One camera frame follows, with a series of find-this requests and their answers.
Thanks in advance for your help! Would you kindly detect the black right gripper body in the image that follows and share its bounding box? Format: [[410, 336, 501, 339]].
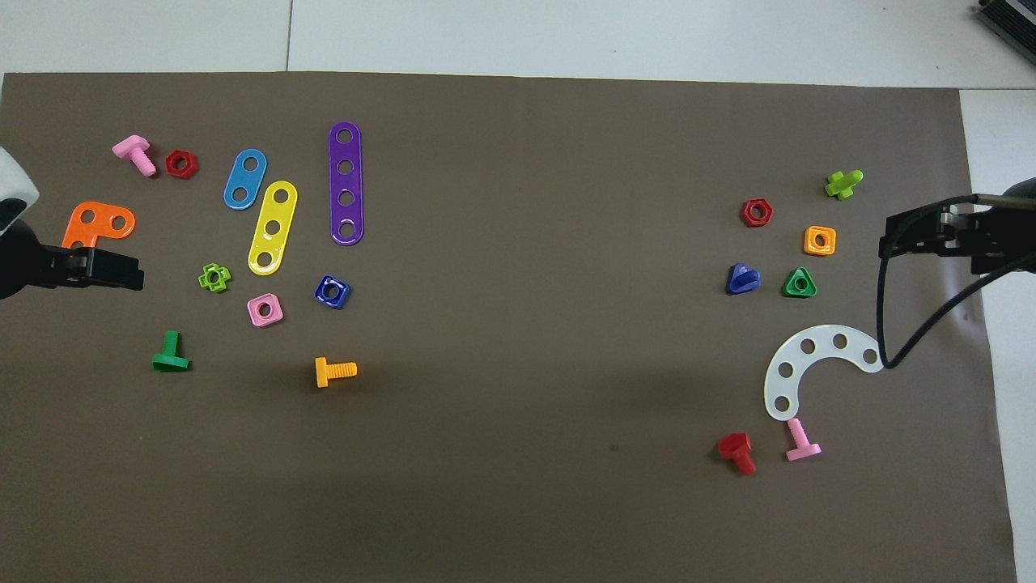
[[971, 206, 1036, 276]]

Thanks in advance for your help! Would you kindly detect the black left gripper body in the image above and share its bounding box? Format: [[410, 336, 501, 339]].
[[0, 220, 62, 300]]

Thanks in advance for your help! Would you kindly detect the blue plastic screw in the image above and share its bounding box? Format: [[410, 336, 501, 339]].
[[725, 263, 762, 296]]

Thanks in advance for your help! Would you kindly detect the blue square plastic nut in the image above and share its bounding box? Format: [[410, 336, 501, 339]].
[[313, 274, 352, 311]]

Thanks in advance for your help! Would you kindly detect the orange three-hole corner plate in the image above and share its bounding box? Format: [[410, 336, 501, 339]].
[[61, 201, 137, 256]]

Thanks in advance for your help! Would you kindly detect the lime cross-head plastic screw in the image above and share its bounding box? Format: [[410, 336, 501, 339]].
[[824, 169, 864, 201]]

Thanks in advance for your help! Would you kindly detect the green plastic screw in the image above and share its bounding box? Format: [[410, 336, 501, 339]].
[[151, 330, 192, 373]]

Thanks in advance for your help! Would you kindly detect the pink plastic screw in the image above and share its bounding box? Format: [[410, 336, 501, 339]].
[[111, 134, 158, 178], [784, 417, 823, 463]]

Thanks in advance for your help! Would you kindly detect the green triangle plastic nut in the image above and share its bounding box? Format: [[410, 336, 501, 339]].
[[781, 266, 819, 300]]

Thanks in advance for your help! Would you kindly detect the white curved perforated plate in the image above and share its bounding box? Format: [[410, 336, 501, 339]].
[[763, 325, 888, 422]]

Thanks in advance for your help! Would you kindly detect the blue two-hole strip plate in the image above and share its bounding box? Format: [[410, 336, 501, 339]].
[[223, 148, 269, 211]]

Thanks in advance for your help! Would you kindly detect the pink square plastic nut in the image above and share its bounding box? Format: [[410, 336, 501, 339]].
[[246, 292, 286, 329]]

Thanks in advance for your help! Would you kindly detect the yellow three-hole strip plate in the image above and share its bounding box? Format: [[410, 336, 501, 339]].
[[247, 180, 299, 277]]

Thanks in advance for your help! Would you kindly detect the black ribbed device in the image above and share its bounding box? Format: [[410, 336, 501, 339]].
[[975, 0, 1036, 45]]

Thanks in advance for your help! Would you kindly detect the orange plastic screw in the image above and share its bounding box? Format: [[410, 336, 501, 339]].
[[314, 356, 359, 389]]

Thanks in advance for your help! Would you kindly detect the purple four-hole strip plate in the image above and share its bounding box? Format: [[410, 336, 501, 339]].
[[328, 121, 366, 247]]

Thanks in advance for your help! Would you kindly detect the red plastic screw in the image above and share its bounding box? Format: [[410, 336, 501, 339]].
[[717, 432, 758, 477]]

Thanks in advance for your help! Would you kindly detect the brown table mat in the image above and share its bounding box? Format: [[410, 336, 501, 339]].
[[0, 71, 1019, 583]]

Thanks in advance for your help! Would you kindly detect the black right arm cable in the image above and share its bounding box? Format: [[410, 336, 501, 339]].
[[877, 193, 1036, 372]]

